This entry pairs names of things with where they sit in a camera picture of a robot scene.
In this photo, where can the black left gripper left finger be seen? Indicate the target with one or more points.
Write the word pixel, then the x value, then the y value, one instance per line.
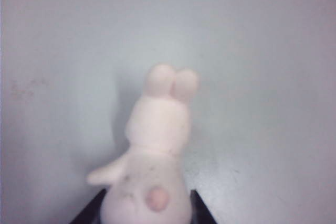
pixel 88 211

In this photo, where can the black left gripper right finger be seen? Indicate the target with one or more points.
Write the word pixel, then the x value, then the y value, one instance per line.
pixel 200 209

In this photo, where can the pink rabbit doll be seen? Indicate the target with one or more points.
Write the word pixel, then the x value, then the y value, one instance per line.
pixel 155 142

